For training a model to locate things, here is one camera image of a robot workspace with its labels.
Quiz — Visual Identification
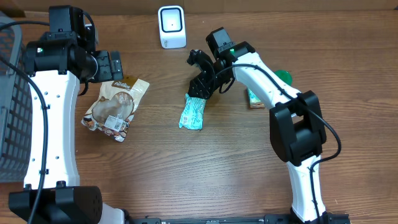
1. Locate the teal snack packet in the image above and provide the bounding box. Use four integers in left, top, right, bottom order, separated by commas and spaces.
178, 93, 206, 130

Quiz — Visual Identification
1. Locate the small green white sachet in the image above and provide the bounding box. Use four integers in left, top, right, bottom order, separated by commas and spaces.
247, 89, 262, 104

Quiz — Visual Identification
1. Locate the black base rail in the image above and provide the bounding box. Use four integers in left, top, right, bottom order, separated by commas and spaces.
127, 213, 351, 224

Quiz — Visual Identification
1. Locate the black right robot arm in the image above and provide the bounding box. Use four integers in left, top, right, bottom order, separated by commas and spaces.
187, 27, 326, 223

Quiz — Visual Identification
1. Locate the brown cookie bag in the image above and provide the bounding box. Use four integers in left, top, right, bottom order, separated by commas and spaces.
81, 77, 150, 142

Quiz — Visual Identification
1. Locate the grey plastic mesh basket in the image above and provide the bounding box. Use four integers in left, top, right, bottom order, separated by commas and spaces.
1, 25, 32, 183

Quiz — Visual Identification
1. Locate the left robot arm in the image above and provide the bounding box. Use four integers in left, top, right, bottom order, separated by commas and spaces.
9, 6, 129, 223

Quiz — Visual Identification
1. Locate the white barcode scanner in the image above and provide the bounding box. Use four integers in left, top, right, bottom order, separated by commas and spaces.
158, 5, 187, 49

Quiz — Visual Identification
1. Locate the small orange sachet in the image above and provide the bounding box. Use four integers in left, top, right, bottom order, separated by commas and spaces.
249, 103, 265, 109

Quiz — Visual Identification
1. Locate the green lid seasoning jar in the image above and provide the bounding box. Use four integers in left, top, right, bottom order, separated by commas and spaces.
274, 70, 293, 86

